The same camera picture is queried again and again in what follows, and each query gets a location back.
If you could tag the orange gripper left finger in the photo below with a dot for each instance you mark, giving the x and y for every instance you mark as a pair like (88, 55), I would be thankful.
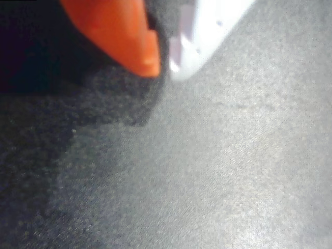
(122, 33)

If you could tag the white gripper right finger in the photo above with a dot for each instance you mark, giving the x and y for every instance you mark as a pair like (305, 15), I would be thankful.
(207, 31)

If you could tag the black desk mat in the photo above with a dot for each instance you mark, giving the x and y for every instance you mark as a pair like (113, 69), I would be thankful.
(207, 155)

